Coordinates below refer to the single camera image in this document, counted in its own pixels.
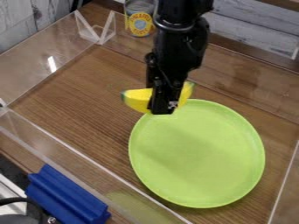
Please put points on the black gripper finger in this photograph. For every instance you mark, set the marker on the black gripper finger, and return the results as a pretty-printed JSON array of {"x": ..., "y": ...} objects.
[{"x": 165, "y": 98}]

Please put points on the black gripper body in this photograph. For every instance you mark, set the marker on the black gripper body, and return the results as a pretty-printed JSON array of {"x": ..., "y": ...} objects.
[{"x": 181, "y": 40}]

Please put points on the yellow toy banana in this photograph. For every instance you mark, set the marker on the yellow toy banana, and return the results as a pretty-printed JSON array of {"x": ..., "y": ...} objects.
[{"x": 137, "y": 98}]

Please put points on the green plate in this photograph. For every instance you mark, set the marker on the green plate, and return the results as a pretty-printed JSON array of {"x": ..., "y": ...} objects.
[{"x": 200, "y": 157}]

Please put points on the yellow blue labelled can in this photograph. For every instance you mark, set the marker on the yellow blue labelled can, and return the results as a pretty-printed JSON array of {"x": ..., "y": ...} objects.
[{"x": 139, "y": 17}]

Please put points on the blue plastic clamp block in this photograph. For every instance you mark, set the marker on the blue plastic clamp block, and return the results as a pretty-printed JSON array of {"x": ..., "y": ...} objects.
[{"x": 65, "y": 199}]

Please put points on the clear acrylic triangular bracket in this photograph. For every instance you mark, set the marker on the clear acrylic triangular bracket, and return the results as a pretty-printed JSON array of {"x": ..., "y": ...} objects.
[{"x": 95, "y": 33}]

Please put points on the clear acrylic enclosure wall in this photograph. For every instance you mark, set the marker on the clear acrylic enclosure wall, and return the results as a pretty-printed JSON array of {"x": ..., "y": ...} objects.
[{"x": 33, "y": 147}]

